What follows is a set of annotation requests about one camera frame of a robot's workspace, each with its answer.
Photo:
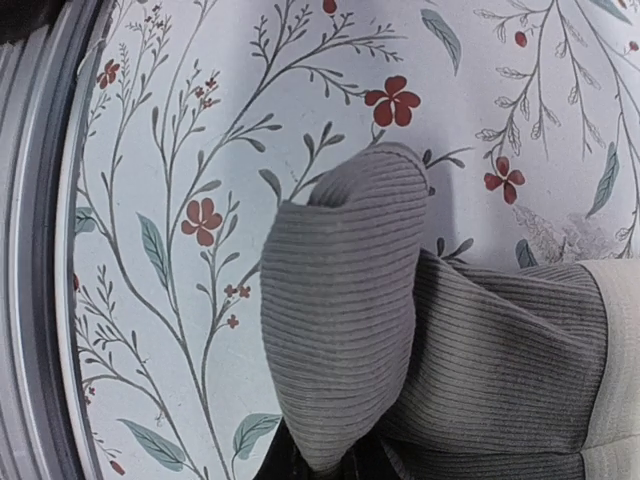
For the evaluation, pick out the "floral table cloth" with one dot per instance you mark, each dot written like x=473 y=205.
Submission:
x=206 y=115

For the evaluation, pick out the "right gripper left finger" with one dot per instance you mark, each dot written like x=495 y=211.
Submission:
x=283 y=460

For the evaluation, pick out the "grey underwear cream waistband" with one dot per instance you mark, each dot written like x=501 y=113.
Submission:
x=461 y=372

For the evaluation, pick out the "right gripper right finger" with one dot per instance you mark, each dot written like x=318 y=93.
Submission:
x=367 y=460

